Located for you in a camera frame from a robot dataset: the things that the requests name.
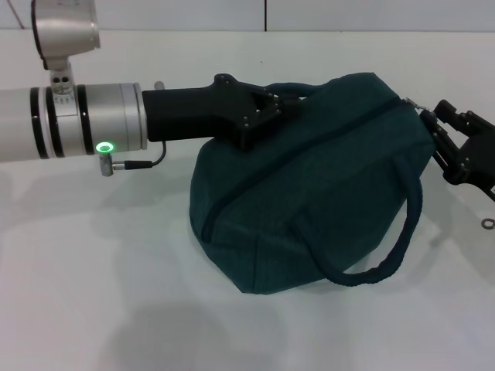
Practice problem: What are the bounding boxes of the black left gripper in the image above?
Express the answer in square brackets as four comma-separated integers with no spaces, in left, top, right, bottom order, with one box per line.
[142,73,307,151]

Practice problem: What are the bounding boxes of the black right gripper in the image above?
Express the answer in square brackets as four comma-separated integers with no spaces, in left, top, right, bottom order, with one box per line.
[419,99,495,202]

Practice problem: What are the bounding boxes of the dark teal fabric lunch bag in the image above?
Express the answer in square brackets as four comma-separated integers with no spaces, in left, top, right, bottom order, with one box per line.
[189,72,436,295]

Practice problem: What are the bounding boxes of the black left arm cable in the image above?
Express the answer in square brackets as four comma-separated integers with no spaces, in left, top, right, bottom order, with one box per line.
[98,140,168,178]

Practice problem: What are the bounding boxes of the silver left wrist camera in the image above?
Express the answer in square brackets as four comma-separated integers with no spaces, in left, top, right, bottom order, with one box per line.
[29,0,103,96]

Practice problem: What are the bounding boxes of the dark red camera cable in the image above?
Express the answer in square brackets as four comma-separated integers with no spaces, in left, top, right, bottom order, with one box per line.
[30,0,50,71]

